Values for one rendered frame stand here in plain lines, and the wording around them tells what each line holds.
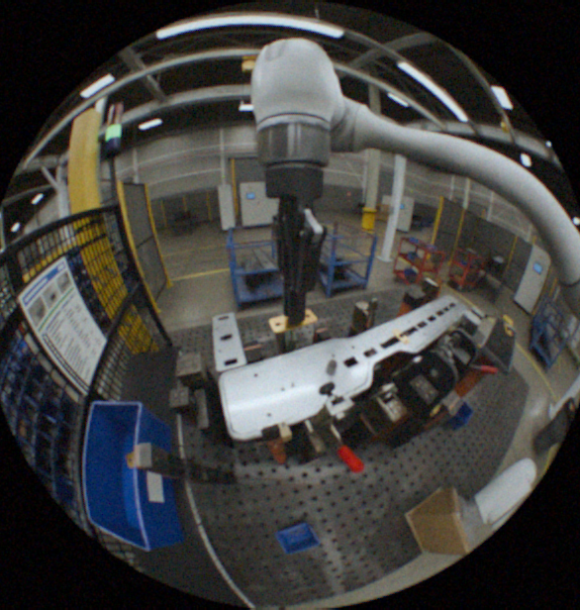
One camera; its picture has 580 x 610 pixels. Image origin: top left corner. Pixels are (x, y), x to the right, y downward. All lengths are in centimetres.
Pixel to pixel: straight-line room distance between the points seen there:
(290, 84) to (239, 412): 60
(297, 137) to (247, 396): 53
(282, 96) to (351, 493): 94
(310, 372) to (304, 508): 51
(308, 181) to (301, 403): 47
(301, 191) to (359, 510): 87
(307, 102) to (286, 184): 10
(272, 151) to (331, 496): 87
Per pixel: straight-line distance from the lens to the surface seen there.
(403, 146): 36
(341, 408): 27
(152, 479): 43
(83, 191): 84
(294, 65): 25
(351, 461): 33
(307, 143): 21
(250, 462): 77
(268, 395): 51
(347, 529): 81
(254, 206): 810
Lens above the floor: 146
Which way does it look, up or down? 35 degrees down
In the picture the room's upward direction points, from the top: straight up
